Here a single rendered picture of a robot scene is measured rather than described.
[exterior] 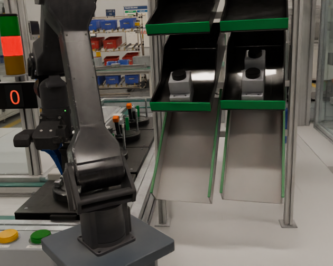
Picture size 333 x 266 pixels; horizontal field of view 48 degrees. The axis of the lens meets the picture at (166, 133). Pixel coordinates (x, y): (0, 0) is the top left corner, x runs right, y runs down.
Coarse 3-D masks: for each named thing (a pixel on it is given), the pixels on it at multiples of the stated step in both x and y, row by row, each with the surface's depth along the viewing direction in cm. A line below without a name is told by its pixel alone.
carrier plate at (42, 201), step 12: (48, 180) 104; (36, 192) 97; (48, 192) 96; (24, 204) 90; (36, 204) 90; (48, 204) 89; (60, 204) 89; (24, 216) 86; (36, 216) 86; (48, 216) 85
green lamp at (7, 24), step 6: (0, 18) 96; (6, 18) 96; (12, 18) 97; (0, 24) 97; (6, 24) 96; (12, 24) 97; (18, 24) 99; (0, 30) 98; (6, 30) 97; (12, 30) 97; (18, 30) 99
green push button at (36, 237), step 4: (36, 232) 76; (40, 232) 76; (44, 232) 76; (48, 232) 76; (32, 236) 75; (36, 236) 75; (40, 236) 75; (44, 236) 75; (32, 240) 74; (36, 240) 74; (40, 240) 74
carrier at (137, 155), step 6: (126, 150) 122; (132, 150) 128; (138, 150) 128; (144, 150) 127; (126, 156) 119; (132, 156) 122; (138, 156) 122; (144, 156) 122; (132, 162) 116; (138, 162) 116; (132, 168) 111; (138, 168) 111
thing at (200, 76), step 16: (176, 48) 100; (192, 48) 101; (208, 48) 100; (224, 48) 97; (176, 64) 96; (192, 64) 95; (208, 64) 93; (160, 80) 87; (192, 80) 89; (208, 80) 88; (160, 96) 86; (208, 96) 83
